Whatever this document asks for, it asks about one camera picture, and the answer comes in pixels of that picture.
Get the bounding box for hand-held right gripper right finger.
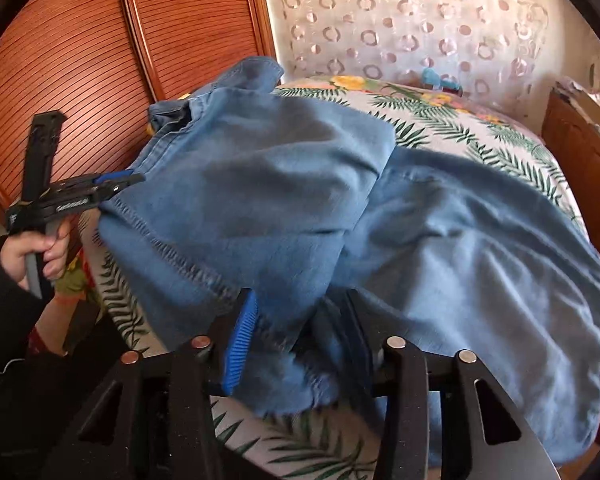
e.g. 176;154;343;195
342;290;563;480

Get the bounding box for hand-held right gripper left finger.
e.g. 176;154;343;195
40;287;261;480

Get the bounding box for blue denim pants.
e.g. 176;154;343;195
97;82;600;468

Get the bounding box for person's left forearm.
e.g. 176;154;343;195
0;235;51;361

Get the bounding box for person's left hand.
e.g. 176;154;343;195
1;221;74;290

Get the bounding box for yellow cloth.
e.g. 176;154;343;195
62;252;98;306

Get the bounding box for wooden slatted wardrobe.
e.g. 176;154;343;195
0;0;278;241

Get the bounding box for small folded denim garment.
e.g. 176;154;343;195
200;55;286;98

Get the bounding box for floral bed sheet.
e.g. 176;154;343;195
62;72;591;480

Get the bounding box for blue plush toy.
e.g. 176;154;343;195
420;67;463;96

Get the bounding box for wooden sideboard cabinet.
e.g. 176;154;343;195
540;87;600;261

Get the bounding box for sheer curtain with circles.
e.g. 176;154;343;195
260;0;600;126

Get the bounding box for cardboard box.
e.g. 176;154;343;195
577;95;600;126

